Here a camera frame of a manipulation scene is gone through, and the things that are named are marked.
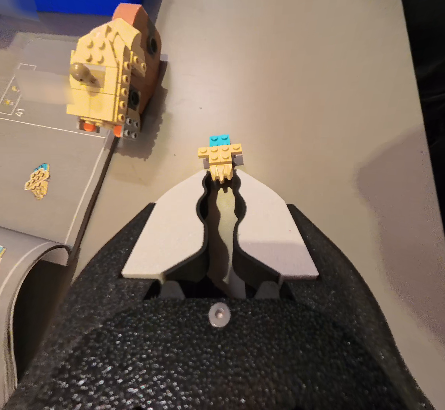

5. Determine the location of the tan corner toy plate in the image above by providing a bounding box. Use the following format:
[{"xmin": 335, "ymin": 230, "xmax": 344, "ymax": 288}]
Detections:
[
  {"xmin": 198, "ymin": 145, "xmax": 222, "ymax": 161},
  {"xmin": 220, "ymin": 143, "xmax": 243, "ymax": 160}
]

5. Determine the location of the grey building instruction booklet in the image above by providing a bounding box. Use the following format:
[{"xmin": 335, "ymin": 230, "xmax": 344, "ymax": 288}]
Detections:
[{"xmin": 0, "ymin": 32, "xmax": 109, "ymax": 388}]

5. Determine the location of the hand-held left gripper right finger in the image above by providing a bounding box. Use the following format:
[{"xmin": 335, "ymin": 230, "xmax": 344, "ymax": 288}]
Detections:
[{"xmin": 230, "ymin": 168, "xmax": 320, "ymax": 283}]

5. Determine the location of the light grey desk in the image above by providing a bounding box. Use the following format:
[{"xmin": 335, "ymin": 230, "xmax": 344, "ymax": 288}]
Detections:
[{"xmin": 35, "ymin": 0, "xmax": 445, "ymax": 407}]

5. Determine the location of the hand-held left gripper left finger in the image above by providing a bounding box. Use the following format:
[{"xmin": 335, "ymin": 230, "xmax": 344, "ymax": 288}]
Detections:
[{"xmin": 122, "ymin": 170, "xmax": 213, "ymax": 283}]

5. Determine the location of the tan and brown brick model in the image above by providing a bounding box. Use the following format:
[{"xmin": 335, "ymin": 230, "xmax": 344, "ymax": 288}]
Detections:
[{"xmin": 65, "ymin": 2, "xmax": 163, "ymax": 139}]

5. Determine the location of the black bag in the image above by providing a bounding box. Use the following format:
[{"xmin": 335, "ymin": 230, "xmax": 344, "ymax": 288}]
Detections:
[{"xmin": 400, "ymin": 0, "xmax": 445, "ymax": 238}]

